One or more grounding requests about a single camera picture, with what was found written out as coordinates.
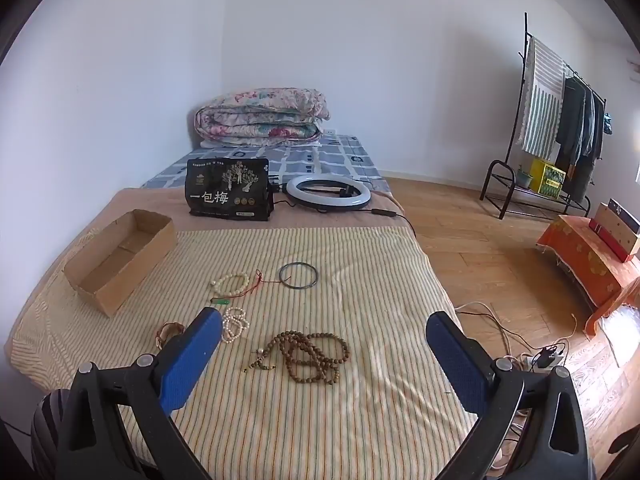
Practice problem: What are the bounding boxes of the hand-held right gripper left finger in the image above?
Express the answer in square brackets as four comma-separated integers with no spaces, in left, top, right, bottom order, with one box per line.
[57,306,223,480]

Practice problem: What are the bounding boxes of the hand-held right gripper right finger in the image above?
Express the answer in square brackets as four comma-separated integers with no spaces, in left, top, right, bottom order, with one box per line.
[425,311,588,480]

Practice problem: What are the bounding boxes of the red wristband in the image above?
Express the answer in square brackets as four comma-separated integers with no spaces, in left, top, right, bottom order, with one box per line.
[156,322,187,351]

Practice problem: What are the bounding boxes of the white pearl bracelet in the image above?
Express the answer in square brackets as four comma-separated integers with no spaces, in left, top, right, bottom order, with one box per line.
[221,306,249,345]

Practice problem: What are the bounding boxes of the red cord green pendant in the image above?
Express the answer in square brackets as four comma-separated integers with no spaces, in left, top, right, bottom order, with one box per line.
[211,270,281,307]

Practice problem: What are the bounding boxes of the cream bead bracelet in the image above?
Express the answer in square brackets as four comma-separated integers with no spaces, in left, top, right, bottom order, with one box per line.
[210,272,251,297]

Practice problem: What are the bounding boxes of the brown wooden bead necklace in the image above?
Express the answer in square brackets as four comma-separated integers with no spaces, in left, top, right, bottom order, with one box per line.
[243,330,351,383]

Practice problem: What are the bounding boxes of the cardboard box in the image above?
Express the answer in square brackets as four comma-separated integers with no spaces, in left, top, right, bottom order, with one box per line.
[63,209,177,318]

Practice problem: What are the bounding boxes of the dark thin bangle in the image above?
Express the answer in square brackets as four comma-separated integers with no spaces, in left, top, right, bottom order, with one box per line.
[279,261,319,290]

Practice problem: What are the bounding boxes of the white power strip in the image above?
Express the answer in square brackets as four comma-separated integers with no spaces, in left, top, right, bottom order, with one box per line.
[520,347,568,373]

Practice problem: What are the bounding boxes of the striped yellow blanket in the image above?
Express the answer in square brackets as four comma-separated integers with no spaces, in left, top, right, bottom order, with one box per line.
[10,226,481,471]

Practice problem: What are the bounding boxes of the pinkish brown blanket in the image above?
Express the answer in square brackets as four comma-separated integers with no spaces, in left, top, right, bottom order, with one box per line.
[4,187,416,361]

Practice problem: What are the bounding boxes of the orange cloth covered table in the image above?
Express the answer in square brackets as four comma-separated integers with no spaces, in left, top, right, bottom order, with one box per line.
[537,214,640,336]

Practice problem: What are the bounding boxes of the black snack bag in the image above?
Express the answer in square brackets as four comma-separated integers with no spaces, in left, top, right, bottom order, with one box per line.
[184,157,274,221]

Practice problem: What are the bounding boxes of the black metal clothes rack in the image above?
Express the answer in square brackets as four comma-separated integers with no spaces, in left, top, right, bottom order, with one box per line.
[480,12,608,219]

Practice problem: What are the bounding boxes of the yellow box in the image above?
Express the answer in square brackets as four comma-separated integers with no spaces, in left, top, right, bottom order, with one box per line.
[529,157,567,197]

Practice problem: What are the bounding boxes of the brown and red box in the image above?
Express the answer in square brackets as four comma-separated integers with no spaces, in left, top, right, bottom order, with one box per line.
[589,203,640,263]

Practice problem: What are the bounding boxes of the blue checked bedsheet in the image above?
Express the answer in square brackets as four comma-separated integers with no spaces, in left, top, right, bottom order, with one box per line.
[140,130,390,191]

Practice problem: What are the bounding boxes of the folded floral quilt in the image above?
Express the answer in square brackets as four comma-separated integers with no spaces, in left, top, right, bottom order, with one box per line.
[194,88,332,148]

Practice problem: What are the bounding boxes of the dark hanging clothes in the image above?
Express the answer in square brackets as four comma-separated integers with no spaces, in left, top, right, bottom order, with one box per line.
[555,76,606,201]

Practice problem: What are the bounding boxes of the green striped towel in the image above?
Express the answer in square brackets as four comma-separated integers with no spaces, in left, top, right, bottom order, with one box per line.
[515,36,568,159]

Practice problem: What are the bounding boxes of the white floor cable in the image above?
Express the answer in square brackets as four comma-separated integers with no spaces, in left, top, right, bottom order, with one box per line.
[455,302,513,358]

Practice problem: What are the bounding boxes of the black ring light cable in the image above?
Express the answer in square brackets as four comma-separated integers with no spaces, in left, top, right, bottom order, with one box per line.
[272,199,421,241]

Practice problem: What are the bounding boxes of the white ring light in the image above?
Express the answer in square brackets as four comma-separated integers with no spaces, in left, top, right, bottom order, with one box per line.
[284,175,373,211]

